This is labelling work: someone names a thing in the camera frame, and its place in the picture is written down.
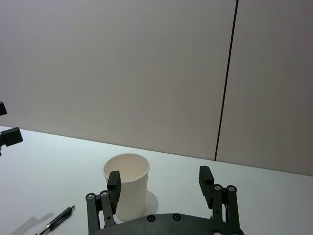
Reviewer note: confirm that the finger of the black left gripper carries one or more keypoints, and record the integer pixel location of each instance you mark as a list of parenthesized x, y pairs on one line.
[(11, 137), (2, 109)]

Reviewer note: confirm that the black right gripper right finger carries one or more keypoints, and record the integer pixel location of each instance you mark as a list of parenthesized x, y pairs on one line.
[(206, 188)]

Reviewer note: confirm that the white paper cup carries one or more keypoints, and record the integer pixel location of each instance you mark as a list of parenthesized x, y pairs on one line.
[(137, 191)]

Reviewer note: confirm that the black pen with silver tip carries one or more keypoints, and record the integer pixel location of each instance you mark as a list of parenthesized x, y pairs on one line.
[(56, 220)]

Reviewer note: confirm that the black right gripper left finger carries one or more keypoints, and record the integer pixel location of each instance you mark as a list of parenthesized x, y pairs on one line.
[(114, 191)]

